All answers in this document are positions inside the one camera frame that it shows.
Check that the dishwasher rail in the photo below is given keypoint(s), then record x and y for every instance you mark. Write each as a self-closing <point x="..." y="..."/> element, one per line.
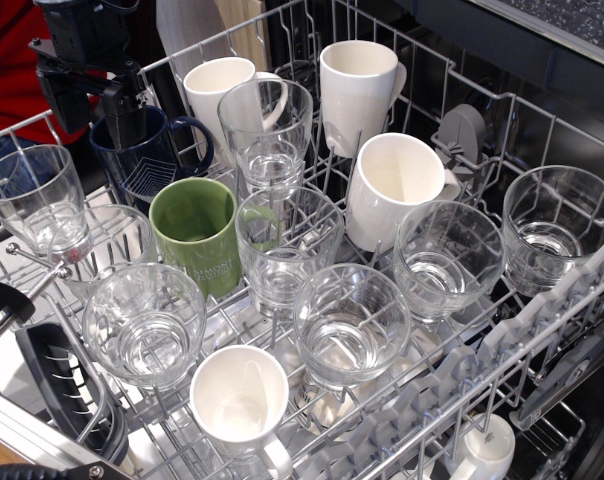
<point x="573" y="369"/>

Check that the clear glass right centre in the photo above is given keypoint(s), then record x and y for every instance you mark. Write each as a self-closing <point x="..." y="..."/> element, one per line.
<point x="446" y="255"/>

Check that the navy blue mug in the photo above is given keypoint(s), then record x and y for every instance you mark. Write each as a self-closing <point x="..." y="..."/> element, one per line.
<point x="141" y="171"/>

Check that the white mug centre right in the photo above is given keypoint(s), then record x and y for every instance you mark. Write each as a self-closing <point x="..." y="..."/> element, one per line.
<point x="394" y="173"/>

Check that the grey wire dishwasher rack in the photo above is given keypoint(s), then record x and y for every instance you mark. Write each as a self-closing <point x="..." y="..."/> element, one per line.
<point x="493" y="119"/>

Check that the clear glass left middle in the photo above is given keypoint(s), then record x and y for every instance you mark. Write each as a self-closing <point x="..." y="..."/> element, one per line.
<point x="99" y="241"/>

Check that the red cloth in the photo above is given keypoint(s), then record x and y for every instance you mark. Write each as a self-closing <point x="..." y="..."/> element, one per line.
<point x="21" y="96"/>

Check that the clear glass far left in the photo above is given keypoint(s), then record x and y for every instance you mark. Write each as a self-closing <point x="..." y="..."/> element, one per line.
<point x="39" y="190"/>

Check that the white cup lower rack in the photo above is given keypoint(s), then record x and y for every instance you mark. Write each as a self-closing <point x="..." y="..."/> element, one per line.
<point x="485" y="451"/>

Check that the grey plastic rack clip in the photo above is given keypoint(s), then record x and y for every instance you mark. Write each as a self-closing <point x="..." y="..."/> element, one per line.
<point x="459" y="141"/>

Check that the white mug front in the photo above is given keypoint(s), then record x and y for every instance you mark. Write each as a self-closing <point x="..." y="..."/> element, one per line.
<point x="239" y="396"/>

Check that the clear glass front centre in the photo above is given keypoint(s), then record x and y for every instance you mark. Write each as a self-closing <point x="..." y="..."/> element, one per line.
<point x="350" y="323"/>

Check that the clear glass far right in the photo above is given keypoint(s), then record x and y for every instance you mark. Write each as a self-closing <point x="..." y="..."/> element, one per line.
<point x="552" y="221"/>

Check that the tall clear glass back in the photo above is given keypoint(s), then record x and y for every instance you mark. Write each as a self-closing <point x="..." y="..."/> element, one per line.
<point x="276" y="157"/>

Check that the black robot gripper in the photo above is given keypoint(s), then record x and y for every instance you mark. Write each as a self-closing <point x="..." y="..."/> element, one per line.
<point x="91" y="36"/>

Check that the green ceramic mug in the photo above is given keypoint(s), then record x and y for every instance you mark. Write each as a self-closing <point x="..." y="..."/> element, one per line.
<point x="196" y="222"/>

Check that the tall white mug back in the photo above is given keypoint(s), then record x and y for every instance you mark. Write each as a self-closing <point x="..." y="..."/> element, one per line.
<point x="359" y="83"/>

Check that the white mug back left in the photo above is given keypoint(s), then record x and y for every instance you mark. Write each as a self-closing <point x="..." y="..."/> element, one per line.
<point x="207" y="95"/>

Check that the grey plastic stemware holder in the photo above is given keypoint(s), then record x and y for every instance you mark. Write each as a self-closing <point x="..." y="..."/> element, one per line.
<point x="495" y="366"/>

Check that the clear glass front left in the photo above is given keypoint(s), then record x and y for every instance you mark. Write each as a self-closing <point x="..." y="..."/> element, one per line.
<point x="145" y="324"/>

